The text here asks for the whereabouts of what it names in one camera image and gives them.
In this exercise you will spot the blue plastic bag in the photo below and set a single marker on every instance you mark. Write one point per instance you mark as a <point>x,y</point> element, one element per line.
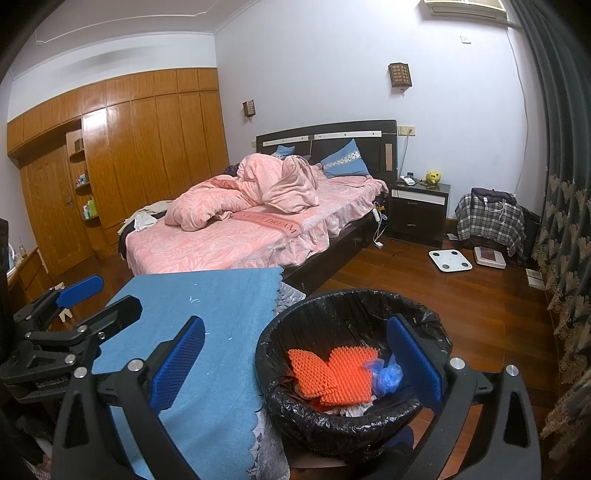
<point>385,376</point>

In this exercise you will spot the large brown wall lamp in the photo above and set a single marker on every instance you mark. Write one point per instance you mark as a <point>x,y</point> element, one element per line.
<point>400,74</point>

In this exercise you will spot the white flat box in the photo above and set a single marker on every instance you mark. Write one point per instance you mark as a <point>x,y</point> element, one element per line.
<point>535,278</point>

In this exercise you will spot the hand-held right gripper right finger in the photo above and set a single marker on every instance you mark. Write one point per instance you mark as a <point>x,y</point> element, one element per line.
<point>413,364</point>

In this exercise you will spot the dark nightstand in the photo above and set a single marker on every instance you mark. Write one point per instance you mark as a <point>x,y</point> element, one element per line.
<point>415,217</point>

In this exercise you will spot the white remote control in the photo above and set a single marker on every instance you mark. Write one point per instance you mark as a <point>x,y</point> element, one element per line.
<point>407,180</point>

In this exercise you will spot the orange foam net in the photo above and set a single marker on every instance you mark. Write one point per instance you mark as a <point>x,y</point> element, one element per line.
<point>307,369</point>
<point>351,369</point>

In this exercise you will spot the yellow plush toy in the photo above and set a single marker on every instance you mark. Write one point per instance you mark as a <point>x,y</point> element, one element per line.
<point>432,177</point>

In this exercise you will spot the plaid bag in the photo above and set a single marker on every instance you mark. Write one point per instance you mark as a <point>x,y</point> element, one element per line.
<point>489,221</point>

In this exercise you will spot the white clothes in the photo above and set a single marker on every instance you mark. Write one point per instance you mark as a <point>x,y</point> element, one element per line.
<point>143,221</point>

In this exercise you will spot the wooden side cabinet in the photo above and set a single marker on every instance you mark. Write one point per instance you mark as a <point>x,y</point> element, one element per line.
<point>30,277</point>

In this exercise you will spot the black-lined trash bin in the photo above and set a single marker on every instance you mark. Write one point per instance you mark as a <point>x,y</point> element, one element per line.
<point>323,318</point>

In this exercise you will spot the grey patterned curtain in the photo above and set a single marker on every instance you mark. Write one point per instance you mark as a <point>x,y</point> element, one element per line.
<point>568,184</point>

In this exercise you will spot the small brown wall lamp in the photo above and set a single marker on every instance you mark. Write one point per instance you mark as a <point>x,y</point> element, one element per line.
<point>249,108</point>

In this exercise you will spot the small blue pillow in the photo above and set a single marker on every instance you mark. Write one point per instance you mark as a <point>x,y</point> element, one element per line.
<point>282,151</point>

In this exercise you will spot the beige wall socket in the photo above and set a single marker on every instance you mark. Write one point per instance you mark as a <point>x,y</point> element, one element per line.
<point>406,130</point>

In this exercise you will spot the large blue pillow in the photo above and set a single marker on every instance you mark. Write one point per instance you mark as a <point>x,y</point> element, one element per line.
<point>346,159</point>

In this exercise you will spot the dark clothes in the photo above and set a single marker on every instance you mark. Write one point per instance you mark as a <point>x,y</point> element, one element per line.
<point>122,240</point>

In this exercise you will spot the white scale with red top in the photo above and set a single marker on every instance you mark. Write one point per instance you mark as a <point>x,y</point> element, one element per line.
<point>489,257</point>

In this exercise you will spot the pink bed sheet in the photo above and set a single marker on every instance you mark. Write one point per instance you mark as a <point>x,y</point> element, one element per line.
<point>217,235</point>

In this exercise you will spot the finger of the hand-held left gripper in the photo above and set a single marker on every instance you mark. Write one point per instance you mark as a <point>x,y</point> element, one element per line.
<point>81,290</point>
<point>120,310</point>

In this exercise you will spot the white air conditioner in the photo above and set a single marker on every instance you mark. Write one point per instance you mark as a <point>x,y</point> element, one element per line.
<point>461,7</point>

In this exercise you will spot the dark wooden bed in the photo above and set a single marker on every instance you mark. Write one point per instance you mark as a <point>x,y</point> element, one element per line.
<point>337,143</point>

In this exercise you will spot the small wooden stool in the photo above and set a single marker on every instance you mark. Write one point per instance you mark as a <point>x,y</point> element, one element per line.
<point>66,313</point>

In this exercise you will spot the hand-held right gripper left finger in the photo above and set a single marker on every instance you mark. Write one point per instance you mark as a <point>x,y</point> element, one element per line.
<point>178,364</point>

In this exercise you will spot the wooden wardrobe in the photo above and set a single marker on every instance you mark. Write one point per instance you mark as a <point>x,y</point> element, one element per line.
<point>147,138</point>

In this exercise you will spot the blue tablecloth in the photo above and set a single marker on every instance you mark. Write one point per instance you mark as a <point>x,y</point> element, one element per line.
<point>207,314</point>

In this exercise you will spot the light blue kettle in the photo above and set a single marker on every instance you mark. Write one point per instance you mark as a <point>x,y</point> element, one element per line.
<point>11,258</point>

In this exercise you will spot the grey floral table cover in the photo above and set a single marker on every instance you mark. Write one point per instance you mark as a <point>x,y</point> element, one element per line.
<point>290,297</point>

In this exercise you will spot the pink quilt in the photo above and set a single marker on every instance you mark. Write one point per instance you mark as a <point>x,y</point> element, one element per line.
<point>258,184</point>

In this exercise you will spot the white bathroom scale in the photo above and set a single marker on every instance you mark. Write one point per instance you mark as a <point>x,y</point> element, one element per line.
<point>450,261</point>

